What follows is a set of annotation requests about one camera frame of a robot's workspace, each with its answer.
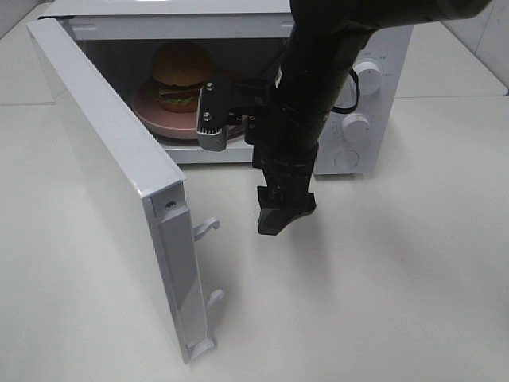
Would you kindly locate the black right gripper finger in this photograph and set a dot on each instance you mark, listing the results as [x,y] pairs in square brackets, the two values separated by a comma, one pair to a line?
[276,213]

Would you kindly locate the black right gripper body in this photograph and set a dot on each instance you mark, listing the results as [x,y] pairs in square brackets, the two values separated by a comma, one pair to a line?
[285,149]

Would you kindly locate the round white door release button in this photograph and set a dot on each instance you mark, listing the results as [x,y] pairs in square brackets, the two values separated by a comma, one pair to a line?
[347,159]

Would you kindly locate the white microwave knob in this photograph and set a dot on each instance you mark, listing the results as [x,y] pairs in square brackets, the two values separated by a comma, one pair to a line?
[355,127]
[370,74]

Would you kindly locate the burger with lettuce and cheese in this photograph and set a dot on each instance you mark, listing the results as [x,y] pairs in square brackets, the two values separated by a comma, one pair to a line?
[179,69]

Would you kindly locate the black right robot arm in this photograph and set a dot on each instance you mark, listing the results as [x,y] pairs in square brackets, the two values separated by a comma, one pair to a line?
[326,39]

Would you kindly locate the glass microwave turntable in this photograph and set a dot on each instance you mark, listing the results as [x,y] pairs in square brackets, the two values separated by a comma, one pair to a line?
[234,133]

